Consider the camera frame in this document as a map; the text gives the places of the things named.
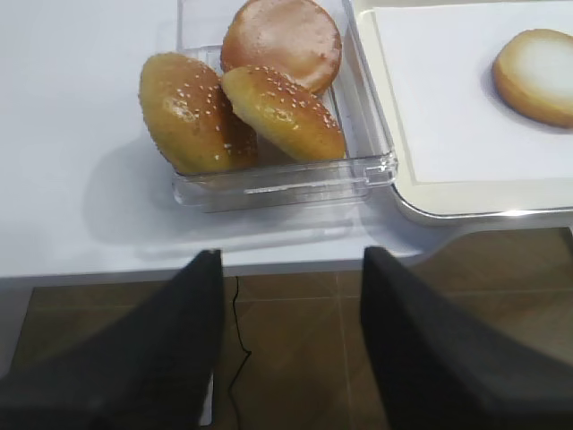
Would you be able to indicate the sesame bun top right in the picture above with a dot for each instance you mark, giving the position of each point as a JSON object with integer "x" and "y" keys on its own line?
{"x": 285, "y": 113}

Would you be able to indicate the white serving tray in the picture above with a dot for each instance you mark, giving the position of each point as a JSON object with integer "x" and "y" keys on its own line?
{"x": 454, "y": 201}

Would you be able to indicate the sesame bun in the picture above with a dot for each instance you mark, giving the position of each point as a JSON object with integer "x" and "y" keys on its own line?
{"x": 285, "y": 113}
{"x": 190, "y": 118}

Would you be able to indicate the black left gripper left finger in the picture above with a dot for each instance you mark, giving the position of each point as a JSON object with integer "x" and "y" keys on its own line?
{"x": 150, "y": 369}

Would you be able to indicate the clear plastic bun container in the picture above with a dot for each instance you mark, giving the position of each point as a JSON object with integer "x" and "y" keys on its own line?
{"x": 355, "y": 101}

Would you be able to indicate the sesame bun top left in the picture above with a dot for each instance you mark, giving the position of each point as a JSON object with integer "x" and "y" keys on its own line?
{"x": 190, "y": 118}

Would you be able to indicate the bun bottom on tray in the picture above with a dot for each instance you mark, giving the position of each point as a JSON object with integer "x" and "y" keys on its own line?
{"x": 533, "y": 75}

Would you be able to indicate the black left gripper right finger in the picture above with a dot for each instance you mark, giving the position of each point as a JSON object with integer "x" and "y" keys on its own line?
{"x": 437, "y": 367}

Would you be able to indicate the white paper sheet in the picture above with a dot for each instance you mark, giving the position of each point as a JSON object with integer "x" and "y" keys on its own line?
{"x": 456, "y": 127}

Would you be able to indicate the smooth brown bun bottom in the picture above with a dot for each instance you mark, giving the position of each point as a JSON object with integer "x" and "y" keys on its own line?
{"x": 297, "y": 38}

